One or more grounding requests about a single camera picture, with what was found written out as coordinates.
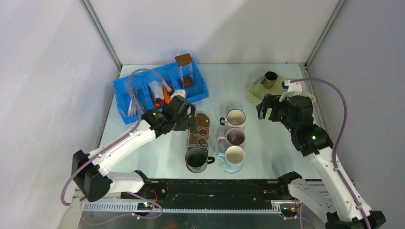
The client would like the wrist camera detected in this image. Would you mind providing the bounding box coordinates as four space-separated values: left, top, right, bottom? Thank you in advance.
279 80 302 102
171 89 186 99

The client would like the white toothpaste tube dark cap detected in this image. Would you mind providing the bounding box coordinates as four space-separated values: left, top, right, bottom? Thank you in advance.
148 81 165 105

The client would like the clear textured two-hole holder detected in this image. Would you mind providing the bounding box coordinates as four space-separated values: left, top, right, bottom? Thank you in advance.
186 126 209 154

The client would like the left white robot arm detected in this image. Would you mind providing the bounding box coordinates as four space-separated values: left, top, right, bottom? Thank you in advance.
72 95 196 202

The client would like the brown metallic cup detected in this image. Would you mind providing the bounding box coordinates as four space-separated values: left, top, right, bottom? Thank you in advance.
260 71 278 89

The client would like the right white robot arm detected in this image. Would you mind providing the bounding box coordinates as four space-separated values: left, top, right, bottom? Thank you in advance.
256 94 386 229

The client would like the white toothbrush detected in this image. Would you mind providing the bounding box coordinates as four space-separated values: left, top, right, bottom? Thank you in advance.
127 95 137 117

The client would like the pink mug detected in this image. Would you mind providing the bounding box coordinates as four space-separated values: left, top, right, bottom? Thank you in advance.
216 128 246 150

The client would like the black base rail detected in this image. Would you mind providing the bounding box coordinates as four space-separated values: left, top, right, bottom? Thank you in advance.
137 179 298 210

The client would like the light blue mug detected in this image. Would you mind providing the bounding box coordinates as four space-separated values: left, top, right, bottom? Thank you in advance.
216 146 245 165

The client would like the cream perforated basket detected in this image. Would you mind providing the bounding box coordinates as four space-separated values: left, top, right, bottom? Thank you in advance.
246 71 316 108

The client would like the blue three-compartment bin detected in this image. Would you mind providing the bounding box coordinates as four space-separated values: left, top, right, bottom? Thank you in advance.
112 61 209 125

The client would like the orange toothpaste tube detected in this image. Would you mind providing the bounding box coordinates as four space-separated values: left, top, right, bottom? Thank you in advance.
163 86 171 104

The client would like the dark green mug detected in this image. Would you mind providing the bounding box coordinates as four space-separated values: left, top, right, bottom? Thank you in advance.
185 148 215 173

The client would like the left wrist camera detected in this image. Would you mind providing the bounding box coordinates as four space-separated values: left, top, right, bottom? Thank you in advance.
171 89 186 99

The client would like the cream mug with black rim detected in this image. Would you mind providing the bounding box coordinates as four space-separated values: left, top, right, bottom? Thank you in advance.
219 109 246 129

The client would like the clear holder with brown lid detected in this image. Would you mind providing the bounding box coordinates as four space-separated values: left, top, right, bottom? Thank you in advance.
175 53 194 88

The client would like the clear textured oval tray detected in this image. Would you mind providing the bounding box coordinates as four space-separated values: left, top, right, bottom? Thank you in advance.
218 160 244 174

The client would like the brown wooden oval tray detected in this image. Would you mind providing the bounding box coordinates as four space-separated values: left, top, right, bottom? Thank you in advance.
186 113 210 157

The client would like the grey toothbrush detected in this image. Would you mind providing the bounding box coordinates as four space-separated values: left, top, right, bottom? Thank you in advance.
132 89 146 113

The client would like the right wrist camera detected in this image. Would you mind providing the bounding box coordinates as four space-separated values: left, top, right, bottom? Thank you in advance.
279 80 302 102

